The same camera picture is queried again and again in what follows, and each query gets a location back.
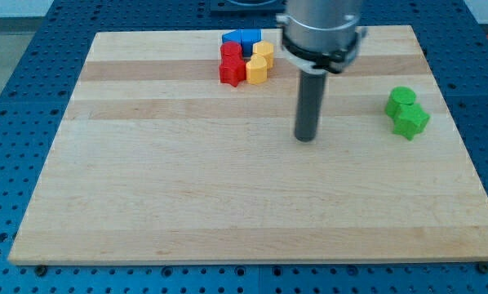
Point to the blue triangle block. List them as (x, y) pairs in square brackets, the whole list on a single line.
[(232, 36)]

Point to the wooden board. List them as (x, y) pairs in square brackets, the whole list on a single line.
[(156, 162)]

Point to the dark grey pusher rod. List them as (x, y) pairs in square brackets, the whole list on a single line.
[(310, 95)]

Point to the blue cube block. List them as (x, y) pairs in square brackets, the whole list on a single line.
[(248, 38)]

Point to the green cylinder block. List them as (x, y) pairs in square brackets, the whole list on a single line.
[(399, 96)]

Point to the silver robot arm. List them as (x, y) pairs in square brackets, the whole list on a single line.
[(321, 36)]

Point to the yellow hexagon block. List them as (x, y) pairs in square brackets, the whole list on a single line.
[(266, 50)]

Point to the yellow heart block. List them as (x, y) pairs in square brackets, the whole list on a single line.
[(256, 69)]

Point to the red star block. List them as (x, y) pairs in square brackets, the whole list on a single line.
[(232, 70)]

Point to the red cylinder block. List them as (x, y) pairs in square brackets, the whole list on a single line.
[(231, 49)]

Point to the green star block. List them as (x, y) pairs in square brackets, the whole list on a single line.
[(410, 120)]

